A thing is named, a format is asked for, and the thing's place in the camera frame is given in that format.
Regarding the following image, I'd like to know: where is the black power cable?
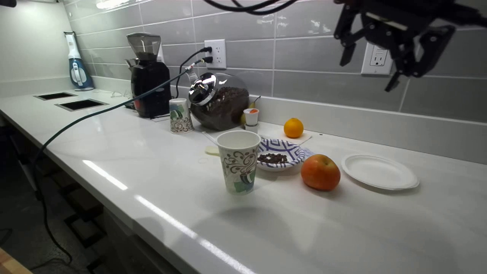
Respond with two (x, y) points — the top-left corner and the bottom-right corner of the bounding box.
(29, 46), (214, 266)

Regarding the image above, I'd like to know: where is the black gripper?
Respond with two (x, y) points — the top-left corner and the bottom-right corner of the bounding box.
(333, 0), (487, 94)

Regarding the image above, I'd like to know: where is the large red orange apple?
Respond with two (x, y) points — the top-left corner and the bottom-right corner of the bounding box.
(301, 154), (341, 193)

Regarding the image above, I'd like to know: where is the upright patterned paper cup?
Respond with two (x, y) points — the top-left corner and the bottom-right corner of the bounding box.
(216, 132), (260, 194)

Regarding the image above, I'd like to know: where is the glass jar with chrome lid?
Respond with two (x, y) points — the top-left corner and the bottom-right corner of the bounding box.
(189, 72), (249, 132)

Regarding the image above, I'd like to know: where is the small orange fruit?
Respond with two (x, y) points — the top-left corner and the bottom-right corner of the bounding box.
(283, 118), (304, 139)

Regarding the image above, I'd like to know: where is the black coffee grinder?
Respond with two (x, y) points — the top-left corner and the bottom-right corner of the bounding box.
(128, 34), (170, 119)

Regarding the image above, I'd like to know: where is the dark coffee beans pile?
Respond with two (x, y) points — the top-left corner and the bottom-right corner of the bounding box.
(257, 154), (287, 164)

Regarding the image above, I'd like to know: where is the blue patterned paper bowl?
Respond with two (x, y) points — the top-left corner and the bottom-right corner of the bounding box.
(257, 139), (312, 171)

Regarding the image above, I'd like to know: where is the upside-down patterned paper cup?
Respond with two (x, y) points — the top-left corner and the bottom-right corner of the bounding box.
(169, 98), (192, 133)

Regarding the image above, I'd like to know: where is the small white orange-top container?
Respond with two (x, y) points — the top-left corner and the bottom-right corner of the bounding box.
(243, 109), (260, 127)

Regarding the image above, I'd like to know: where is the white paper plate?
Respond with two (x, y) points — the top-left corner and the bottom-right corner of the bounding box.
(341, 154), (420, 193)

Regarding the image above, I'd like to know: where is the white wall outlet right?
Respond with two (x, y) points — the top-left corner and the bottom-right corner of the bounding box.
(360, 43), (392, 77)

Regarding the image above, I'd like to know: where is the white wall outlet with plugs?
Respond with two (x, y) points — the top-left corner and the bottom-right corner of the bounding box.
(204, 39), (227, 69)

